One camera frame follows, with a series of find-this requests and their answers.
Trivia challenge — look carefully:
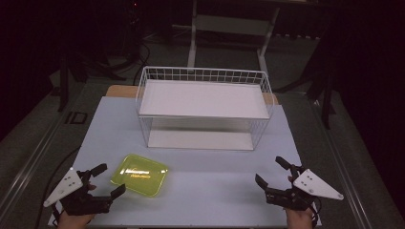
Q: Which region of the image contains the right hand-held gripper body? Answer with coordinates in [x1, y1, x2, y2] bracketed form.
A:
[265, 165, 345, 212]

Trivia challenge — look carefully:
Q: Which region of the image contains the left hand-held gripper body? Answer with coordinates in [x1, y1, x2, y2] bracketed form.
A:
[43, 167, 113, 217]

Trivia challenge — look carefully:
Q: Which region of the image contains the yellow translucent plastic tray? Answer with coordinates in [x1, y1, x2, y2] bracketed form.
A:
[110, 154, 170, 198]

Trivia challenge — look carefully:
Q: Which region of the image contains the white wire shelf rack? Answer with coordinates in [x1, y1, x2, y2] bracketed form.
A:
[135, 66, 275, 153]

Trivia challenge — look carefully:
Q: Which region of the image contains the person's right hand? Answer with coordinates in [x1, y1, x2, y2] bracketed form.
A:
[285, 176, 315, 229]

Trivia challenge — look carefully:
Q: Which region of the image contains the person's left hand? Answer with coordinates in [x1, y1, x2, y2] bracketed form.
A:
[56, 182, 96, 229]

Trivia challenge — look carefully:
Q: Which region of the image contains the pale blue table mat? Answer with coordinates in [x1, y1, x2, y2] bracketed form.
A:
[48, 96, 323, 228]

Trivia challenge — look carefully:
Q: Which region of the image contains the black stand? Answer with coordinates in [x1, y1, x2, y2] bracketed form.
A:
[304, 28, 337, 130]

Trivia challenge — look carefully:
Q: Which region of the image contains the metal floor rail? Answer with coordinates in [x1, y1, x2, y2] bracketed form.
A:
[0, 83, 88, 211]
[309, 96, 367, 229]

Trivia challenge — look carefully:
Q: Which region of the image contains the black floor bracket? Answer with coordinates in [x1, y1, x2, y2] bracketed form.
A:
[64, 111, 89, 125]

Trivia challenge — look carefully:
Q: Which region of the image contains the white metal stand frame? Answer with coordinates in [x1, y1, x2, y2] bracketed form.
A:
[186, 0, 282, 74]

